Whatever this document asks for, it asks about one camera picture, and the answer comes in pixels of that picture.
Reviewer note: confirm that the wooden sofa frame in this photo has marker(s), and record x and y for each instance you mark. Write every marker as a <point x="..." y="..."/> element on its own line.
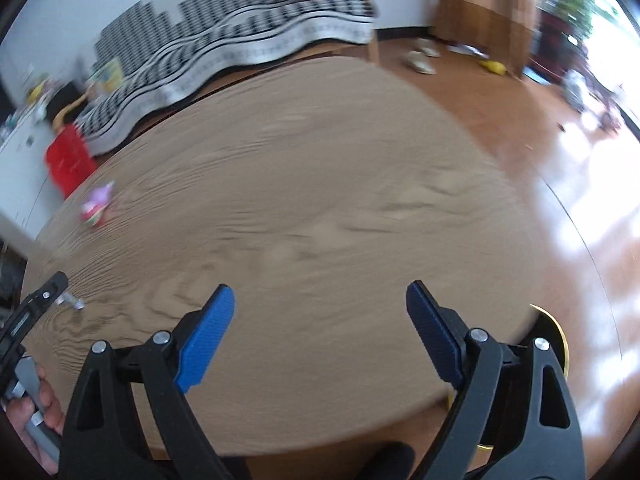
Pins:
<point x="372" y="42"/>

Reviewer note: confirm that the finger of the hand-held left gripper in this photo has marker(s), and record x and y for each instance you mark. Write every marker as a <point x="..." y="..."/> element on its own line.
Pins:
<point x="47" y="291"/>

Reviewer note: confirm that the white papers on floor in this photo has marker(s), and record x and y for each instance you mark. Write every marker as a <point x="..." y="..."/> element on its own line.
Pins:
<point x="467" y="50"/>

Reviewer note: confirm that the pile of colourful clutter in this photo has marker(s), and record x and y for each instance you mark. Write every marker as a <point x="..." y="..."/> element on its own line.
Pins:
<point x="40" y="90"/>

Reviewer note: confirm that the striped black white sofa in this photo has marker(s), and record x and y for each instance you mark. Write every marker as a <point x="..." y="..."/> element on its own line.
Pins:
<point x="225" y="45"/>

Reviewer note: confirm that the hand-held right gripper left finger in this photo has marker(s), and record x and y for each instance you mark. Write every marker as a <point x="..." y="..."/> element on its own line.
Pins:
<point x="207" y="340"/>

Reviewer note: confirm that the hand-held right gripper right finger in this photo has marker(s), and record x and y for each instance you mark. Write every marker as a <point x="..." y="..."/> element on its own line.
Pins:
<point x="432" y="335"/>

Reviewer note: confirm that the white cabinet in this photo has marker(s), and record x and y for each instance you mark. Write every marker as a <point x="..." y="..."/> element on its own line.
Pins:
<point x="20" y="180"/>

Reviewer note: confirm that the silver foil wrapper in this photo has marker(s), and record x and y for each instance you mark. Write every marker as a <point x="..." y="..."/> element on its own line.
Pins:
<point x="74" y="303"/>

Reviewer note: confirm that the person's left hand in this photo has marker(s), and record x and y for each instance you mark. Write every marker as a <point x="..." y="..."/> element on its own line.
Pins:
<point x="20" y="417"/>

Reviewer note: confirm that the red plastic bag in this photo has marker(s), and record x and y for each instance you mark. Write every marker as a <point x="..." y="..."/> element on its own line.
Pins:
<point x="67" y="160"/>

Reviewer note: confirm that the curved wooden armrest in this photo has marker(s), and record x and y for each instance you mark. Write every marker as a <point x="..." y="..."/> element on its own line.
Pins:
<point x="64" y="112"/>

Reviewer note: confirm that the yellow floor object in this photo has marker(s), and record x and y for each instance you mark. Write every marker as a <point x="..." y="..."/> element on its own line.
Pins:
<point x="492" y="66"/>

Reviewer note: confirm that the dark red furniture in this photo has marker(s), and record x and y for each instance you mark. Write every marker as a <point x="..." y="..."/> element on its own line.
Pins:
<point x="550" y="40"/>

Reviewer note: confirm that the beige slipper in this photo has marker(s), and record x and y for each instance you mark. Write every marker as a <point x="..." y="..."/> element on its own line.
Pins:
<point x="427" y="50"/>
<point x="419" y="64"/>

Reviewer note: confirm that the brown curtain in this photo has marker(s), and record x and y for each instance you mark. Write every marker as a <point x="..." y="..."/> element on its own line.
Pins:
<point x="480" y="0"/>

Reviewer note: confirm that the colourful picture book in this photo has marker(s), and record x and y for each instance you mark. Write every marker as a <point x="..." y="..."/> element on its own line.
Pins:
<point x="107" y="74"/>

